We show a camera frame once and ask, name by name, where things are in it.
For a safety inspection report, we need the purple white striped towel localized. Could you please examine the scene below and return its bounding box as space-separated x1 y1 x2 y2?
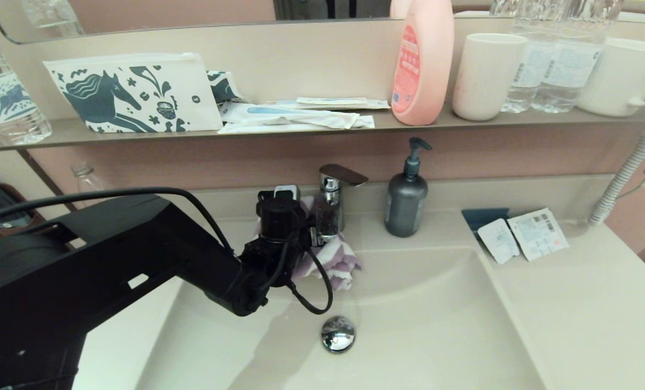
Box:
291 196 362 292

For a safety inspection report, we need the chrome lever faucet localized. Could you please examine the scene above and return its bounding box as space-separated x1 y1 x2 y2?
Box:
316 164 369 243

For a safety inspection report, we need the beige ceramic sink basin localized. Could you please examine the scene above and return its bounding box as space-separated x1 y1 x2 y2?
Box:
135 216 553 390

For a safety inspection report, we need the chrome drain stopper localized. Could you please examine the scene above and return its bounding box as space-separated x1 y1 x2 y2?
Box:
321 316 356 354

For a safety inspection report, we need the dark grey soap pump bottle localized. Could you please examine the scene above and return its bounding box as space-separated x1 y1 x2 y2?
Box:
384 136 433 238

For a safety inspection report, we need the long thin white packet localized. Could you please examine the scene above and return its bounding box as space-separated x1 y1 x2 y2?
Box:
217 122 376 135

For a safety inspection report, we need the white toothbrush packet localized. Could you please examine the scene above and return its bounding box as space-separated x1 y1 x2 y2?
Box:
218 101 376 131

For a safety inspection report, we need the flat white amenity packet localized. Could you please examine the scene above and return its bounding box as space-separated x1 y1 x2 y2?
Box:
266 96 393 111

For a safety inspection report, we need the small horse print packet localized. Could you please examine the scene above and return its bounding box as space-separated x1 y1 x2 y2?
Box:
206 70 248 105

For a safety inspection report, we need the teal tray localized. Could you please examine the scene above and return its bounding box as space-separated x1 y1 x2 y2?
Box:
461 207 511 239

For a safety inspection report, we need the small white sachet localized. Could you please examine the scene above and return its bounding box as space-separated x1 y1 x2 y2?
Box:
477 218 521 265

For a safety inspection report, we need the pink lotion bottle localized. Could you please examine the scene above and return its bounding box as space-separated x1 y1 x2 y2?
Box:
390 0 456 127

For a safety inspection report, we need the white horse print pouch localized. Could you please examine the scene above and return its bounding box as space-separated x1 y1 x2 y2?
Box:
43 52 224 134

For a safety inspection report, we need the slim clear plastic bottle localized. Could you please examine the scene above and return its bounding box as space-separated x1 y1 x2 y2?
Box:
71 162 106 210

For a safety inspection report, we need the large white printed sachet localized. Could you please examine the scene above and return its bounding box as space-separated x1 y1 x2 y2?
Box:
506 207 570 262

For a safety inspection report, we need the clear ribbed water bottle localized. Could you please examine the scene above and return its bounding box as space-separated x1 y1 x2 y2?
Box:
531 0 624 114
501 0 561 114

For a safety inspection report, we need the water bottle with horse label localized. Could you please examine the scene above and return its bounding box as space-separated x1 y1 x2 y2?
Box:
0 16 53 146

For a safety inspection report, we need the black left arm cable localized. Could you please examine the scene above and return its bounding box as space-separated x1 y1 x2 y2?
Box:
0 187 334 315

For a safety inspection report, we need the grey wall shelf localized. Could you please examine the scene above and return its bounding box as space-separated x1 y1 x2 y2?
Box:
0 106 645 153

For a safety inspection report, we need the white handleless cup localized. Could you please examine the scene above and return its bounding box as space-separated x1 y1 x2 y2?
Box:
452 32 530 122

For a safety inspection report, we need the wall mirror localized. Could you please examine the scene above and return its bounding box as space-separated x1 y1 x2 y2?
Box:
0 0 645 45

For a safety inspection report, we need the white coiled cord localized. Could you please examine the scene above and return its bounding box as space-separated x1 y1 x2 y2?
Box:
588 127 645 228

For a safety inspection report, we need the white mug with handle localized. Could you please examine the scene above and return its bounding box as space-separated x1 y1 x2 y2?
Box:
576 37 645 118

